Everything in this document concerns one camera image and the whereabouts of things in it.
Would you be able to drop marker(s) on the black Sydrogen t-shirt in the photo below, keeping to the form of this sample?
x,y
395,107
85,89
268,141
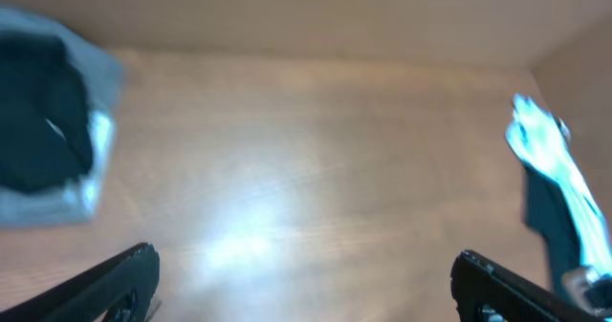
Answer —
x,y
45,142

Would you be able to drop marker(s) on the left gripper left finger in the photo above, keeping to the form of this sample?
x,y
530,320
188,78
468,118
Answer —
x,y
118,289

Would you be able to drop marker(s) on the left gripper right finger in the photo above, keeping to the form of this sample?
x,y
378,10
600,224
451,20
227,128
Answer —
x,y
484,290

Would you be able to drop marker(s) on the light blue shirt right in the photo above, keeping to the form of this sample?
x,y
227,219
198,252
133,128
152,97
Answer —
x,y
538,139

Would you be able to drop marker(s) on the folded grey trousers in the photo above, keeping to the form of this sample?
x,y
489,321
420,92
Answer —
x,y
75,202

